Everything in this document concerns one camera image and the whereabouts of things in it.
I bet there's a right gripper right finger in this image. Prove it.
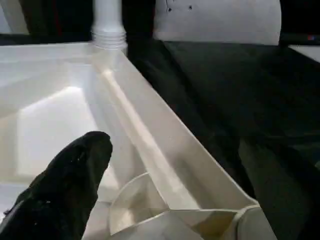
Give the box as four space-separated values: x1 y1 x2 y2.
237 138 320 240

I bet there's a black cabinet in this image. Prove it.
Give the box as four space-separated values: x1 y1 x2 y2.
24 0 156 44

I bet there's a white plastic table top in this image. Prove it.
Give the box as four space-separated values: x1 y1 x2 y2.
0 40 279 240

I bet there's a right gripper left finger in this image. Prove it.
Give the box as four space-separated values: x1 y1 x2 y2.
0 131 113 240

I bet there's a pale panel with holes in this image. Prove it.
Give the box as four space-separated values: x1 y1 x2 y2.
151 0 283 46

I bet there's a white flat board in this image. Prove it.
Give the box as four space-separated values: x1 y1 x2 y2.
287 44 320 64

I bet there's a white plastic table leg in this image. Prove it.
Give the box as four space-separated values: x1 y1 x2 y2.
90 0 128 50

